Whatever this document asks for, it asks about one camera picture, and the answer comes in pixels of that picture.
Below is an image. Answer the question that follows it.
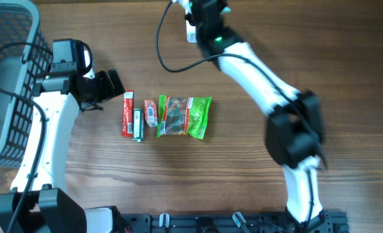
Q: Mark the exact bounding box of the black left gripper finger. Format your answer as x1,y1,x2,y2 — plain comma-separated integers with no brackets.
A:
95,71,115,102
108,69,126,96

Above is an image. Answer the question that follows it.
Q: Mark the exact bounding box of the dark green gum pack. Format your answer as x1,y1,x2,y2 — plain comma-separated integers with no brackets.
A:
133,109,145,142

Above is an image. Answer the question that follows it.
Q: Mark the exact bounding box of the red candy bar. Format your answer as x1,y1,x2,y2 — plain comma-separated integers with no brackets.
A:
121,90,134,137

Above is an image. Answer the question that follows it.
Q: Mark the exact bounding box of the red white small box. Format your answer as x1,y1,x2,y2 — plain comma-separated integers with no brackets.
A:
145,100,158,128

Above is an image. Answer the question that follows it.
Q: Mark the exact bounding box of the green snack bag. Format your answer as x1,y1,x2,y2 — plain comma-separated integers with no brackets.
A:
157,95,212,140

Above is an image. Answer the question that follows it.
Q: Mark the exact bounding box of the light blue tissue pack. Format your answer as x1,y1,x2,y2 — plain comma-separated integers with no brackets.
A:
220,6,231,14

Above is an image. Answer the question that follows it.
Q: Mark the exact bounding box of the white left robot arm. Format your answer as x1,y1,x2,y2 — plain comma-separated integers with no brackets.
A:
0,69,131,232

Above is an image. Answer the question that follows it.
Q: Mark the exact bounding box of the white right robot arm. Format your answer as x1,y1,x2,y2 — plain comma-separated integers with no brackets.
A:
181,1,327,232

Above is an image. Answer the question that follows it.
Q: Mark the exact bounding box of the white barcode scanner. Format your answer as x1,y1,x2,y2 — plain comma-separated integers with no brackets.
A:
185,14,197,43

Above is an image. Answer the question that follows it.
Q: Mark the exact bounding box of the dark grey plastic basket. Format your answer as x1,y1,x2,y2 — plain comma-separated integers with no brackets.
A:
0,0,52,168

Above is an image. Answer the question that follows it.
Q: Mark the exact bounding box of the black right camera cable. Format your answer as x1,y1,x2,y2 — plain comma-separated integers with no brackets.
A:
155,0,328,227

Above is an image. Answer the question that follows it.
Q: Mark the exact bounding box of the black camera cable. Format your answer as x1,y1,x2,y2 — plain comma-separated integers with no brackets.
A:
0,41,54,233
155,0,328,227

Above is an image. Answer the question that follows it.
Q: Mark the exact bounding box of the black left camera cable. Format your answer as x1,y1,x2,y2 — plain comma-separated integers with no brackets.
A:
0,41,54,233

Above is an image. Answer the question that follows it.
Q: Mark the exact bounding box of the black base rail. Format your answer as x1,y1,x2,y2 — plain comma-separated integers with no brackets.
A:
121,210,350,233

